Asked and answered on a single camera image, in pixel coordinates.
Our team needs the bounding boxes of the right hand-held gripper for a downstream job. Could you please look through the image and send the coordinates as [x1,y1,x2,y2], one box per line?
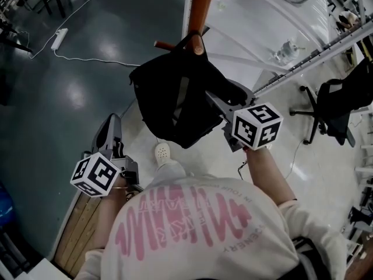
[205,85,284,153]

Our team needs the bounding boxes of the light grey trouser leg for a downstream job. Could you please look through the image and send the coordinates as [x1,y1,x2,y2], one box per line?
[145,157,195,192]

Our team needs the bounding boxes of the small metal device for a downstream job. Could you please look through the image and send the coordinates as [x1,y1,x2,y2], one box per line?
[273,39,305,61]

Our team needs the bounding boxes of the black bag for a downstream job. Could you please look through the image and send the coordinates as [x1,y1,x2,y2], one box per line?
[129,30,248,150]

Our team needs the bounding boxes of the black office chair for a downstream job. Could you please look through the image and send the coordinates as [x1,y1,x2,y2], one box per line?
[290,57,373,148]

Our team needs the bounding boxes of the white power cable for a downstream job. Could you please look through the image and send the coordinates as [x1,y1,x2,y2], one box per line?
[29,48,141,68]
[59,0,119,32]

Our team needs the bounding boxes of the aluminium profile rail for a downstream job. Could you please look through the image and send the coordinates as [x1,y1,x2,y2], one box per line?
[252,20,373,96]

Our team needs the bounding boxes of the white power strip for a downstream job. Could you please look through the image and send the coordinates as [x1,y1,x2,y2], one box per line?
[51,27,69,51]

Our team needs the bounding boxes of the white sweatshirt with pink print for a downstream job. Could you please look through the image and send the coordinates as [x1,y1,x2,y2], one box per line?
[74,176,347,280]

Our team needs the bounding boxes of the person's right forearm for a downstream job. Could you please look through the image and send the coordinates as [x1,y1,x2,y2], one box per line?
[246,146,298,208]

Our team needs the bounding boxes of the brown wooden coat rack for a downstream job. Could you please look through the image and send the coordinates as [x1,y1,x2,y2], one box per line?
[154,0,272,57]

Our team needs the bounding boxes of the person's left forearm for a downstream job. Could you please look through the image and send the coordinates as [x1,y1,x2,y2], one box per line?
[94,182,131,250]

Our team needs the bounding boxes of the wooden planks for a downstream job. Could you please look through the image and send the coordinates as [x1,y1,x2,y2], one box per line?
[54,190,103,277]

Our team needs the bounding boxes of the white perforated shoe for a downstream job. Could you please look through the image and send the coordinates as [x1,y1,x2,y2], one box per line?
[154,142,172,166]

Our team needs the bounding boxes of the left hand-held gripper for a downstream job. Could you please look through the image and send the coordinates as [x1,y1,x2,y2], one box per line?
[69,114,145,198]

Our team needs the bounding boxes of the blue bag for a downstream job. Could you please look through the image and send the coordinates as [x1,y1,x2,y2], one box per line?
[0,182,15,220]

